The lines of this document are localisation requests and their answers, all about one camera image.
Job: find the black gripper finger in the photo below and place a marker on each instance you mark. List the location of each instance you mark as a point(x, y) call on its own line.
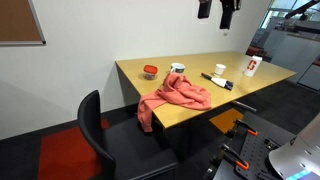
point(204, 9)
point(227, 12)

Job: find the red square plastic lid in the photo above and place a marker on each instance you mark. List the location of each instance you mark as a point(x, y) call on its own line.
point(150, 69)

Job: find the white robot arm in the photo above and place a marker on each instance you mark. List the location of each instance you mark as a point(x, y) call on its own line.
point(272, 154)

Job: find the white tumbler red logo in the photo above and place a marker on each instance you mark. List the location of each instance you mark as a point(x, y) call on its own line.
point(252, 66)

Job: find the small white paper cup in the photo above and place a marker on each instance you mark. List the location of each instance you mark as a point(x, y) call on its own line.
point(219, 69)

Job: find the white black dustpan scraper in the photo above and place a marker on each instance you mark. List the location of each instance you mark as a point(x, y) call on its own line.
point(219, 81)

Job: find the salmon red cloth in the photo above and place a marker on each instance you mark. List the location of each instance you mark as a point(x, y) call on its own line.
point(176, 89)

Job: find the clear plastic food container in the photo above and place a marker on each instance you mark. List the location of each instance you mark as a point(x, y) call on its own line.
point(149, 76)

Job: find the black orange clamp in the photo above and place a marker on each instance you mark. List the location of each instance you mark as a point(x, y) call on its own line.
point(225, 164)
point(240, 129)

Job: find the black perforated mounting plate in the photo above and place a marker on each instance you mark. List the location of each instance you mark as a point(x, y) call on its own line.
point(255, 149)

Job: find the black office chair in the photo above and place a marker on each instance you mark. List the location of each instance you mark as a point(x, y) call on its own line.
point(126, 153)

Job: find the cork bulletin board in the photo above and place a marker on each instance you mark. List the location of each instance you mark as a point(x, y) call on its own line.
point(19, 24)

